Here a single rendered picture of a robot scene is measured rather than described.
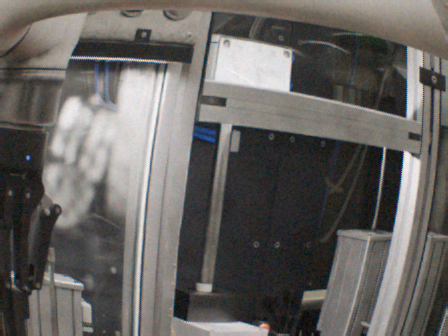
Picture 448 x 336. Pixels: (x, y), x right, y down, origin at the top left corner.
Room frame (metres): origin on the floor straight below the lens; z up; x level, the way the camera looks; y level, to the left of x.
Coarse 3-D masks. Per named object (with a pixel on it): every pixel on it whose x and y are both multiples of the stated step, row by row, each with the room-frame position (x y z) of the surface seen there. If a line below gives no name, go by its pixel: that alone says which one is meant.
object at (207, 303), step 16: (224, 128) 1.58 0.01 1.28; (224, 144) 1.58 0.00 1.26; (224, 160) 1.58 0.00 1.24; (224, 176) 1.58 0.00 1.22; (208, 192) 1.59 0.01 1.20; (224, 192) 1.59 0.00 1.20; (208, 208) 1.58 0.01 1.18; (208, 224) 1.58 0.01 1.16; (208, 240) 1.58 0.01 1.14; (208, 256) 1.58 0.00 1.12; (208, 272) 1.58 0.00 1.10; (176, 288) 1.57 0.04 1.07; (192, 288) 1.59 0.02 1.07; (208, 288) 1.58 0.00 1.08; (176, 304) 1.56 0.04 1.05; (192, 304) 1.54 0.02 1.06; (208, 304) 1.56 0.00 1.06; (224, 304) 1.57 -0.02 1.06; (240, 304) 1.59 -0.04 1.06; (192, 320) 1.55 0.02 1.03; (208, 320) 1.56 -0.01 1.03; (224, 320) 1.58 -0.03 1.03
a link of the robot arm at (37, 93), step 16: (0, 80) 1.03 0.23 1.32; (16, 80) 1.02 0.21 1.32; (32, 80) 1.02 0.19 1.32; (48, 80) 1.03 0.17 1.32; (0, 96) 1.02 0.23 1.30; (16, 96) 1.02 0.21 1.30; (32, 96) 1.02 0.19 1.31; (48, 96) 1.03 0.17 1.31; (0, 112) 1.02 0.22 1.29; (16, 112) 1.02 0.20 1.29; (32, 112) 1.02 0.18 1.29; (48, 112) 1.04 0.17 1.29; (0, 128) 1.04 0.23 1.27; (16, 128) 1.03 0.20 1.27; (32, 128) 1.04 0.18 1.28
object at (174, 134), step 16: (432, 64) 1.54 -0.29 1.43; (176, 112) 1.30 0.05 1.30; (176, 128) 1.30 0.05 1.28; (176, 144) 1.30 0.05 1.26; (160, 224) 1.30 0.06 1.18; (160, 240) 1.30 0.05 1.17; (400, 240) 1.55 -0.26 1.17; (416, 240) 1.54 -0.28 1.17; (160, 256) 1.30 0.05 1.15; (160, 272) 1.30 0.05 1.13; (160, 288) 1.30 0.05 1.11; (160, 304) 1.30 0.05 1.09; (384, 304) 1.55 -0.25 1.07; (400, 304) 1.54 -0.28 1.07; (160, 320) 1.30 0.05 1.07
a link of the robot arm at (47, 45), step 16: (64, 16) 1.02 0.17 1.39; (80, 16) 1.04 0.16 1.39; (32, 32) 0.98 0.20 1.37; (48, 32) 1.00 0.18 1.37; (64, 32) 1.03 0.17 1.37; (80, 32) 1.06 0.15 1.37; (16, 48) 0.98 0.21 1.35; (32, 48) 1.00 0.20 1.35; (48, 48) 1.02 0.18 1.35; (64, 48) 1.04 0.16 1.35; (0, 64) 1.04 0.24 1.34; (16, 64) 1.02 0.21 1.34; (32, 64) 1.02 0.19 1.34; (48, 64) 1.03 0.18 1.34; (64, 64) 1.05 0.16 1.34
